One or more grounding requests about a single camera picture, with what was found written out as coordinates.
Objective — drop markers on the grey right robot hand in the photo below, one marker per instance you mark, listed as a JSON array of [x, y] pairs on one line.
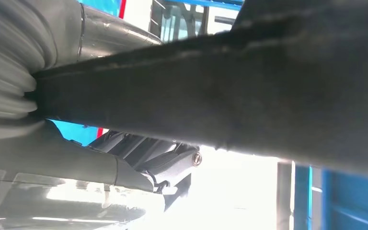
[[44, 158]]

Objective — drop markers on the blue steel shelf rack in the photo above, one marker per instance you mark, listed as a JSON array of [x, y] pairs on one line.
[[355, 203]]

